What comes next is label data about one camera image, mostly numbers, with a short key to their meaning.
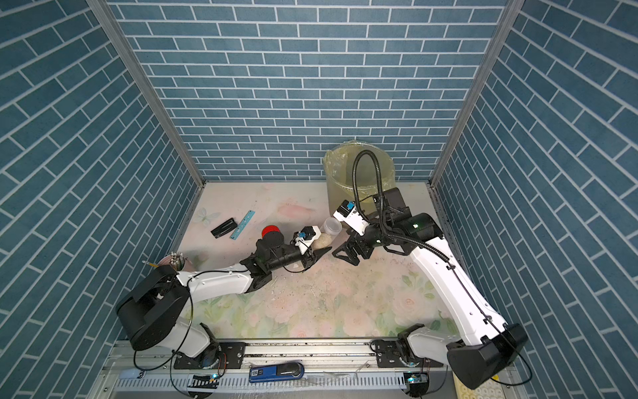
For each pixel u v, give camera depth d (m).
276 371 0.67
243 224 1.05
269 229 0.90
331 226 0.71
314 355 0.75
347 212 0.59
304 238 0.67
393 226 0.52
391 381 0.71
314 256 0.72
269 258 0.64
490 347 0.37
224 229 1.02
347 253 0.59
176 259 0.75
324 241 0.74
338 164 0.93
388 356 0.74
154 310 0.44
